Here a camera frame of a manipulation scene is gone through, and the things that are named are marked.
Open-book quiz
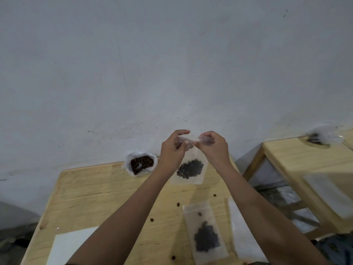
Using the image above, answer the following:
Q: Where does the person's left hand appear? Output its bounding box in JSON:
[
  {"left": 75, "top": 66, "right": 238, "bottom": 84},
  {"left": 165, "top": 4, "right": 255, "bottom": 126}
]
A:
[{"left": 157, "top": 129, "right": 193, "bottom": 179}]

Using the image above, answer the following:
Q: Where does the person's right hand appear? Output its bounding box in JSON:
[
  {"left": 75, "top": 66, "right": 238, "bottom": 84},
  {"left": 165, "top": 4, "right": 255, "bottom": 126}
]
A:
[{"left": 193, "top": 131, "right": 231, "bottom": 174}]

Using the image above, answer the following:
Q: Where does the metal spoon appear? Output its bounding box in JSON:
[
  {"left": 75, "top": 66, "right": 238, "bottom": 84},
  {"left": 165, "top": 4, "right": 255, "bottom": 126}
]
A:
[{"left": 135, "top": 162, "right": 154, "bottom": 173}]

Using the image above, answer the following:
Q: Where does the large clear plastic bag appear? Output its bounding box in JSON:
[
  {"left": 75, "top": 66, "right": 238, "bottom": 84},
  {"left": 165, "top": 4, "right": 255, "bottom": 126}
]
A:
[{"left": 124, "top": 151, "right": 158, "bottom": 177}]

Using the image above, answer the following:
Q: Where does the person's left forearm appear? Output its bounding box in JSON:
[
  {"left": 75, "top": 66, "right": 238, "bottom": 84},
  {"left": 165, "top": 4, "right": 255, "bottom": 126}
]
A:
[{"left": 66, "top": 173, "right": 171, "bottom": 265}]

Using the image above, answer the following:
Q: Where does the person's right forearm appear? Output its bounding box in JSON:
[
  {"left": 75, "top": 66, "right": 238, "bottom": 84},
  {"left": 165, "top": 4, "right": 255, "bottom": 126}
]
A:
[{"left": 216, "top": 162, "right": 329, "bottom": 265}]

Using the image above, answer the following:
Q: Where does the light wooden side table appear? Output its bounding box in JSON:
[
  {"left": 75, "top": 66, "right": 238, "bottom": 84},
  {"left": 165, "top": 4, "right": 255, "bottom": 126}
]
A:
[{"left": 242, "top": 129, "right": 353, "bottom": 240}]

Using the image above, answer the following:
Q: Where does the pale yellow label sheet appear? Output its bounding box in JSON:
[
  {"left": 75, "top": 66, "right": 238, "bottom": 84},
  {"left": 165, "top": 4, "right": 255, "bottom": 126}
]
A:
[{"left": 45, "top": 225, "right": 100, "bottom": 265}]

